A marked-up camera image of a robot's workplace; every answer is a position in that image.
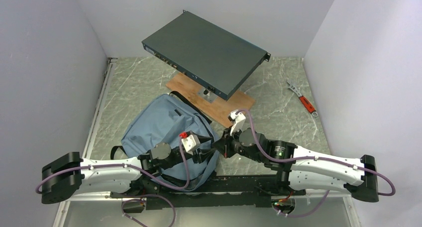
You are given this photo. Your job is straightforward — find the brown wooden board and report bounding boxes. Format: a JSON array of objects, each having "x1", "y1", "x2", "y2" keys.
[{"x1": 166, "y1": 73, "x2": 255, "y2": 127}]

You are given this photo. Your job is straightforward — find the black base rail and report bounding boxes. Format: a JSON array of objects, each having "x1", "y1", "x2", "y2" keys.
[{"x1": 110, "y1": 174, "x2": 306, "y2": 210}]

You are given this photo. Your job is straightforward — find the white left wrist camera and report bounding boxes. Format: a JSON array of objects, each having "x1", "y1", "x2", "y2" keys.
[{"x1": 179, "y1": 131, "x2": 201, "y2": 154}]

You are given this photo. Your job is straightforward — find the metal stand bracket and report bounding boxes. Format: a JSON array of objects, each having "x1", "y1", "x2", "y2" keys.
[{"x1": 197, "y1": 88, "x2": 217, "y2": 104}]

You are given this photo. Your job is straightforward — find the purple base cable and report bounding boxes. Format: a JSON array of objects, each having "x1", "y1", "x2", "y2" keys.
[{"x1": 120, "y1": 194, "x2": 177, "y2": 227}]

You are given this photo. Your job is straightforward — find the dark teal rack server unit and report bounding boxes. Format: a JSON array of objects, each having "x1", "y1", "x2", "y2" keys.
[{"x1": 142, "y1": 10, "x2": 271, "y2": 101}]

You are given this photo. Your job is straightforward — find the aluminium frame rail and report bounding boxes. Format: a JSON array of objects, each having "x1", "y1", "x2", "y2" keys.
[{"x1": 52, "y1": 57, "x2": 118, "y2": 227}]

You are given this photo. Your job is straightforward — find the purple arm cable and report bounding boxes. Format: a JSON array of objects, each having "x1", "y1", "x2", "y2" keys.
[
  {"x1": 242, "y1": 109, "x2": 396, "y2": 219},
  {"x1": 35, "y1": 138, "x2": 192, "y2": 195}
]

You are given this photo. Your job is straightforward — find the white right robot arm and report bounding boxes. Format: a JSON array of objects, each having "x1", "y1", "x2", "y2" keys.
[{"x1": 211, "y1": 128, "x2": 379, "y2": 203}]

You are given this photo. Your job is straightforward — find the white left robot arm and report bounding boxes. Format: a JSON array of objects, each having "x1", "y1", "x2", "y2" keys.
[{"x1": 35, "y1": 134, "x2": 215, "y2": 204}]

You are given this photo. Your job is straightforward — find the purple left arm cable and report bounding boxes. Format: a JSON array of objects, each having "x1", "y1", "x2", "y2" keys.
[{"x1": 35, "y1": 138, "x2": 192, "y2": 195}]

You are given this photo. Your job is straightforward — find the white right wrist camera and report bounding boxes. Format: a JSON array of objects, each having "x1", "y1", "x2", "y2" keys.
[{"x1": 228, "y1": 110, "x2": 246, "y2": 136}]

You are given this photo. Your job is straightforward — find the red handled adjustable wrench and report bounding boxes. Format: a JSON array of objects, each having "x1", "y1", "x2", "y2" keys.
[{"x1": 286, "y1": 80, "x2": 318, "y2": 117}]

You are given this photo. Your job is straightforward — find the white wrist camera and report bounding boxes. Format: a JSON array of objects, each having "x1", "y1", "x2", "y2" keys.
[
  {"x1": 228, "y1": 110, "x2": 246, "y2": 136},
  {"x1": 179, "y1": 131, "x2": 201, "y2": 154}
]

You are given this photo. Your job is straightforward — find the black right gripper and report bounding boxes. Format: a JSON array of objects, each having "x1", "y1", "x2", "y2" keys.
[{"x1": 212, "y1": 124, "x2": 264, "y2": 163}]

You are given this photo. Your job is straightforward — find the blue student backpack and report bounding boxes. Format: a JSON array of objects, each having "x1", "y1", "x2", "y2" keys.
[{"x1": 121, "y1": 92, "x2": 219, "y2": 192}]

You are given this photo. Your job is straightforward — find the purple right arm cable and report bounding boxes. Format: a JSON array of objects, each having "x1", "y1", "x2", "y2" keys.
[{"x1": 242, "y1": 109, "x2": 396, "y2": 219}]

